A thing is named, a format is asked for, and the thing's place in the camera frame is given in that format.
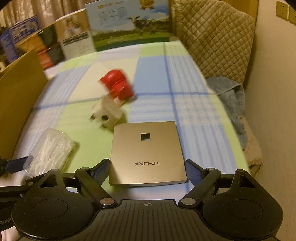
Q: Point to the instant noodle bowl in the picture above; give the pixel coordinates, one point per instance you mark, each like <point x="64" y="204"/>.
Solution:
<point x="39" y="41"/>

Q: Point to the grey towel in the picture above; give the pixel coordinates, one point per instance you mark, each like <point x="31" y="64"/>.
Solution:
<point x="232" y="96"/>

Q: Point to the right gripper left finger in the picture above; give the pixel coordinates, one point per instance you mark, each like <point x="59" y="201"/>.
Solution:
<point x="91" y="180"/>

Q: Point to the beige curtain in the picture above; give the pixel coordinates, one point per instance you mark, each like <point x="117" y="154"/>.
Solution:
<point x="47" y="11"/>

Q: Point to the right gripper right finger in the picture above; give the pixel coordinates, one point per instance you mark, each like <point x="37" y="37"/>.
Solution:
<point x="203" y="181"/>

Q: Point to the double wall switch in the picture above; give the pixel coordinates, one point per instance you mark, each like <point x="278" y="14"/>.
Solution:
<point x="285" y="11"/>

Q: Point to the white product box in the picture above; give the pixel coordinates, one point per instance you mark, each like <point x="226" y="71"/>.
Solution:
<point x="74" y="36"/>

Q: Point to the red lidded container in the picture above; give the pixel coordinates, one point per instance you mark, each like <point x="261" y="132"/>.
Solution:
<point x="51" y="56"/>

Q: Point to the red pig figurine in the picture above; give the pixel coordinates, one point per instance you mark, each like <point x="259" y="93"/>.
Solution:
<point x="118" y="85"/>

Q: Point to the quilted beige chair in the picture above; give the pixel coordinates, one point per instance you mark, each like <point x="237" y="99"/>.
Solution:
<point x="219" y="38"/>

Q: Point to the open cardboard box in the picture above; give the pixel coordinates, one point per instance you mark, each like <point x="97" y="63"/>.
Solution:
<point x="21" y="84"/>

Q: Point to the checkered tablecloth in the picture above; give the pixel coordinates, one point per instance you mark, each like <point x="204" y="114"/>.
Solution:
<point x="169" y="87"/>

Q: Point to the gold TP-Link panel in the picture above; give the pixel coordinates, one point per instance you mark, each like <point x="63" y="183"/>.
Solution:
<point x="146" y="154"/>

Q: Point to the dark blue milk box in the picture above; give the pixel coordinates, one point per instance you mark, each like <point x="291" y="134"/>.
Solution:
<point x="17" y="33"/>

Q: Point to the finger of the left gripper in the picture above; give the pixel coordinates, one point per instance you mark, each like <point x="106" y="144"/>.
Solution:
<point x="16" y="165"/>

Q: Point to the light blue milk carton box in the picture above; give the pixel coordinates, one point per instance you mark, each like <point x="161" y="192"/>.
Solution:
<point x="128" y="22"/>

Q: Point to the white power plug adapter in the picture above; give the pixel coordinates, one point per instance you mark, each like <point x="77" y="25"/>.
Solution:
<point x="108" y="113"/>

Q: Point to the clear box of floss picks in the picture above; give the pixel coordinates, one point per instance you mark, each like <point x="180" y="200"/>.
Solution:
<point x="50" y="152"/>

